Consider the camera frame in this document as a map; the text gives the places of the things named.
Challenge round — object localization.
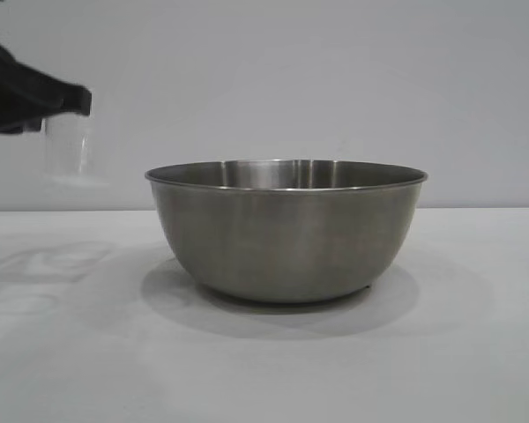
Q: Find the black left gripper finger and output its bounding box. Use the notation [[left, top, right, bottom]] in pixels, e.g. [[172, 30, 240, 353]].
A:
[[0, 116, 44, 136]]

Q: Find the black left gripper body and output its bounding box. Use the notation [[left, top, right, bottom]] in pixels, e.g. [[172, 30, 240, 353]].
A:
[[0, 28, 93, 122]]

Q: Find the clear plastic measuring cup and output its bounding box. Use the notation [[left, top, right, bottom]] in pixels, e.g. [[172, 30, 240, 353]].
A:
[[42, 112, 112, 187]]

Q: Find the stainless steel mixing bowl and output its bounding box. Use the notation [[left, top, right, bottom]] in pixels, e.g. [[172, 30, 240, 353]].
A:
[[144, 157, 429, 306]]

